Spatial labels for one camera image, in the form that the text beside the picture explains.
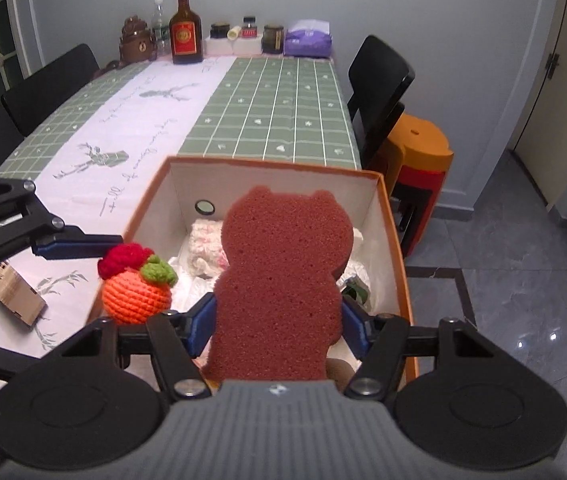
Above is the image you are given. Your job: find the cream wooden door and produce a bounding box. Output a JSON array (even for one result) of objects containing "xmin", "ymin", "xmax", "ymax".
[{"xmin": 508, "ymin": 0, "xmax": 567, "ymax": 213}]

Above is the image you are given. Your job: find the tall dark jar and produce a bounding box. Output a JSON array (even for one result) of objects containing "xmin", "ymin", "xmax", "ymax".
[{"xmin": 262, "ymin": 23, "xmax": 285, "ymax": 55}]

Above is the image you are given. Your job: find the brown liquor bottle red label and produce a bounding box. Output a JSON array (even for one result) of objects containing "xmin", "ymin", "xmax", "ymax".
[{"xmin": 170, "ymin": 0, "xmax": 204, "ymax": 65}]

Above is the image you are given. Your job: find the pink white crochet hat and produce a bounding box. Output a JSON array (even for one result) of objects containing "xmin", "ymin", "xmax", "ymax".
[{"xmin": 190, "ymin": 219, "xmax": 230, "ymax": 277}]

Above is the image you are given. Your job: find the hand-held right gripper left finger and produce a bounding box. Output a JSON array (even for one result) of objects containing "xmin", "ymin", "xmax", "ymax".
[{"xmin": 61, "ymin": 292, "xmax": 217, "ymax": 402}]

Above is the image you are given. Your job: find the red bear-shaped sponge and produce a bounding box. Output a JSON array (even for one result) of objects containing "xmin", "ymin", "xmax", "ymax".
[{"xmin": 202, "ymin": 186, "xmax": 355, "ymax": 382}]

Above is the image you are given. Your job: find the white rectangular box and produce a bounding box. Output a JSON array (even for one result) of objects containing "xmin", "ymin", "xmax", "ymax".
[{"xmin": 206, "ymin": 35, "xmax": 263, "ymax": 58}]

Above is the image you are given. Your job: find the orange crochet fruit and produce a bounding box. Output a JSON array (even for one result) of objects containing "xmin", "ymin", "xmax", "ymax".
[{"xmin": 97, "ymin": 242, "xmax": 180, "ymax": 325}]

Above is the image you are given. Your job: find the brown bear figurine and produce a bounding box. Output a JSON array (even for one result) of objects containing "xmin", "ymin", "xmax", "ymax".
[{"xmin": 118, "ymin": 16, "xmax": 158, "ymax": 65}]

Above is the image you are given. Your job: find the orange plastic stool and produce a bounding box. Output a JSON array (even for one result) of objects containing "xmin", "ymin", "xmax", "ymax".
[{"xmin": 381, "ymin": 113, "xmax": 455, "ymax": 176}]

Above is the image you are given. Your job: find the orange cardboard box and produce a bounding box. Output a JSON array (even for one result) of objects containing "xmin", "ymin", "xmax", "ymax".
[{"xmin": 86, "ymin": 155, "xmax": 421, "ymax": 382}]

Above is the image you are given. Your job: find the clear plastic water bottle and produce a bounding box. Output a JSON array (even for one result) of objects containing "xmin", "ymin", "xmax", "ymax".
[{"xmin": 152, "ymin": 0, "xmax": 171, "ymax": 57}]

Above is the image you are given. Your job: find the wooden laser-cut box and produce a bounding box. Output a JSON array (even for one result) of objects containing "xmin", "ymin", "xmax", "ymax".
[{"xmin": 0, "ymin": 260, "xmax": 48, "ymax": 329}]

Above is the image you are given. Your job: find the white cloth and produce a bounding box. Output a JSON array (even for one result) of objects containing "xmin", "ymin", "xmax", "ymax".
[
  {"xmin": 170, "ymin": 255, "xmax": 215, "ymax": 312},
  {"xmin": 347, "ymin": 226, "xmax": 380, "ymax": 282}
]

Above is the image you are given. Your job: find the red plastic stool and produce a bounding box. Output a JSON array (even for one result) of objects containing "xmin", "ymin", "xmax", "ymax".
[{"xmin": 391, "ymin": 157, "xmax": 447, "ymax": 259}]

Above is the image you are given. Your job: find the purple tissue pack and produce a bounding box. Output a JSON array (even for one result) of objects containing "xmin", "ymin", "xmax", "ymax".
[{"xmin": 283, "ymin": 19, "xmax": 334, "ymax": 58}]

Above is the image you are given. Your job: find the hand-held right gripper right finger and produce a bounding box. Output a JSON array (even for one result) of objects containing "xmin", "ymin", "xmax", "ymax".
[{"xmin": 341, "ymin": 295, "xmax": 497, "ymax": 402}]

